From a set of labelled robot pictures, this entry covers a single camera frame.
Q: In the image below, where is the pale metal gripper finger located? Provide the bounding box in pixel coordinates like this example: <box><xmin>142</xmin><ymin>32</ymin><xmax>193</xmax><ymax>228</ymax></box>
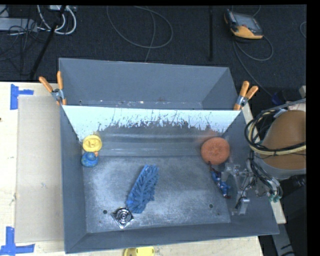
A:
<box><xmin>221</xmin><ymin>162</ymin><xmax>243</xmax><ymax>187</ymax></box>
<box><xmin>231</xmin><ymin>190</ymin><xmax>251</xmax><ymax>216</ymax></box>

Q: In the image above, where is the blue and red toy figure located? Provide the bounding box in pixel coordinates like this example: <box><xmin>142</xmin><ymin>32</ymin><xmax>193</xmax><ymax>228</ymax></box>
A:
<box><xmin>208</xmin><ymin>161</ymin><xmax>232</xmax><ymax>200</ymax></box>

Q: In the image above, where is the orange round sponge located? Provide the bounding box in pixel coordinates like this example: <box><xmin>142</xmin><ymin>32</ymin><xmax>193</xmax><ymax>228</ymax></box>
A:
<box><xmin>200</xmin><ymin>136</ymin><xmax>231</xmax><ymax>166</ymax></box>

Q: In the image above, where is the grey metal bin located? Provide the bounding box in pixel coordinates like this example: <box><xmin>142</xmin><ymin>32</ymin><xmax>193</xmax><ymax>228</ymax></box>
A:
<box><xmin>57</xmin><ymin>57</ymin><xmax>280</xmax><ymax>255</ymax></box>

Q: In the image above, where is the blue ribbed rubber leaf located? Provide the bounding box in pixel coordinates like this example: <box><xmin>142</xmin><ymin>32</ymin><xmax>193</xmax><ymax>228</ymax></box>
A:
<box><xmin>125</xmin><ymin>163</ymin><xmax>161</xmax><ymax>214</ymax></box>

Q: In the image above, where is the silver round metal strainer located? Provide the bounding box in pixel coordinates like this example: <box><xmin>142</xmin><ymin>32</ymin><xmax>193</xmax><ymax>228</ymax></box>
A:
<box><xmin>110</xmin><ymin>206</ymin><xmax>135</xmax><ymax>230</ymax></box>

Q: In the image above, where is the yellow and blue toy duck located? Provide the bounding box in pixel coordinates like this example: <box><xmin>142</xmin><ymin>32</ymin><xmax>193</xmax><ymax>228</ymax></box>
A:
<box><xmin>80</xmin><ymin>134</ymin><xmax>103</xmax><ymax>168</ymax></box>

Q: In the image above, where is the pale wood flat board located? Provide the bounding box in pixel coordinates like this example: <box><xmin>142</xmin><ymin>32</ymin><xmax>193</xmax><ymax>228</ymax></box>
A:
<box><xmin>14</xmin><ymin>94</ymin><xmax>66</xmax><ymax>244</ymax></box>

